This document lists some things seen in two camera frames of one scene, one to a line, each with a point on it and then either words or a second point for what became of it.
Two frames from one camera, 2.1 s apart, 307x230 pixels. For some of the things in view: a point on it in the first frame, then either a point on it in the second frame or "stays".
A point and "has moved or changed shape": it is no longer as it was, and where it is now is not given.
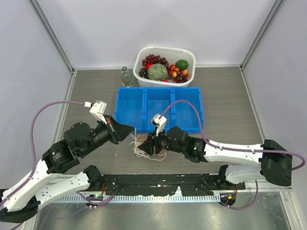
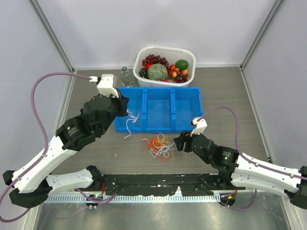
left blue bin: (130, 109) stays
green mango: (182, 64) stays
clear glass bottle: (126, 77) stays
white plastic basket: (171, 53) stays
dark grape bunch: (144, 73) stays
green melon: (158, 72) stays
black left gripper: (119, 132) -> (122, 102)
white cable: (140, 153) -> (135, 118)
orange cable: (142, 140) has moved or changed shape
